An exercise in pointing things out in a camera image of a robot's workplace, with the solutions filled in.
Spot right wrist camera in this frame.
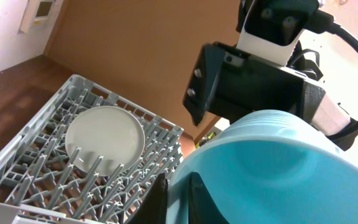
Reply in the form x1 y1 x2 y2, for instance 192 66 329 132
236 0 321 66

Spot light blue cup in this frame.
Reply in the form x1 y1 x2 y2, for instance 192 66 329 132
167 110 358 223

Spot grey plate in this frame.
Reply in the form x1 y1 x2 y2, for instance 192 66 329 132
65 106 145 177

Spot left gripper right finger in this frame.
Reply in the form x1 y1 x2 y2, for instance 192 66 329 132
188 172 229 224

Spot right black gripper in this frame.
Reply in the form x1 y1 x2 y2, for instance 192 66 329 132
182 42 313 127

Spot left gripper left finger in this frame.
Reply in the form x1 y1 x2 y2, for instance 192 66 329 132
127 173 168 224

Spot grey dishwasher rack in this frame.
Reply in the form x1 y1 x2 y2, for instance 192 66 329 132
0 75 183 223

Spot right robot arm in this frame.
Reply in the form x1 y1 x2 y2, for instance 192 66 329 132
183 42 355 137

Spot right black cable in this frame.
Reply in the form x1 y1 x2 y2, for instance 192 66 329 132
306 9 358 141

